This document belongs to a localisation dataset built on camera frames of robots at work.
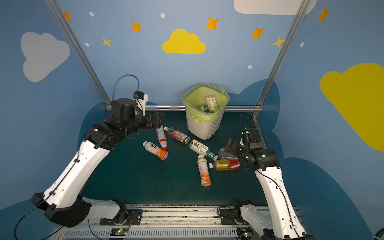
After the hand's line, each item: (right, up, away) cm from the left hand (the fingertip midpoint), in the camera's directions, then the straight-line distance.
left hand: (156, 113), depth 65 cm
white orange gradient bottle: (+23, -34, +19) cm, 45 cm away
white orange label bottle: (-8, -21, +30) cm, 38 cm away
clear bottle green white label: (+29, +9, +32) cm, 44 cm away
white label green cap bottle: (+22, -21, +30) cm, 43 cm away
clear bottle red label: (+5, -12, +36) cm, 38 cm away
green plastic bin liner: (+17, +15, +31) cm, 38 cm away
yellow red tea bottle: (+35, -28, +21) cm, 50 cm away
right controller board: (+41, -58, +6) cm, 71 cm away
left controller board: (-20, -57, +6) cm, 61 cm away
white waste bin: (+23, -8, +31) cm, 40 cm away
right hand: (+37, -16, +7) cm, 40 cm away
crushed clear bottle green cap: (+24, +8, +40) cm, 47 cm away
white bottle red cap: (-6, -14, +37) cm, 40 cm away
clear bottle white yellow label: (+35, -23, +27) cm, 50 cm away
